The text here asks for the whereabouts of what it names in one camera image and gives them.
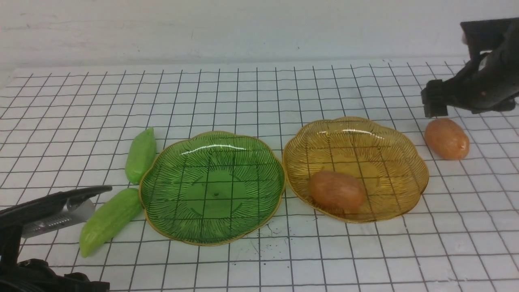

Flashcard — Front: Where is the amber glass plate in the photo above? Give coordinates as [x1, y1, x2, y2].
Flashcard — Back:
[282, 116, 429, 223]

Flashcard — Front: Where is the white grid table mat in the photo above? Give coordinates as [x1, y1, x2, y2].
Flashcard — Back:
[0, 58, 519, 292]

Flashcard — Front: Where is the green glass plate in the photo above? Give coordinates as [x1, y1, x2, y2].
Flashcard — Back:
[139, 131, 287, 246]

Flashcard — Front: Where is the orange toy potato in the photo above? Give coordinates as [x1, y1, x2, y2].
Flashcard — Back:
[309, 170, 367, 210]
[424, 118, 470, 161]

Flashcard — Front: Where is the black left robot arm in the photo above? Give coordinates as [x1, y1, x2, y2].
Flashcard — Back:
[0, 225, 111, 292]

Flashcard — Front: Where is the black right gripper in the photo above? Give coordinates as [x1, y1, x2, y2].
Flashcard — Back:
[421, 18, 519, 118]

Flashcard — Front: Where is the green toy gourd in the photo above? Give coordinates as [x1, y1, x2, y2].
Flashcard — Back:
[79, 187, 142, 258]
[124, 127, 157, 185]

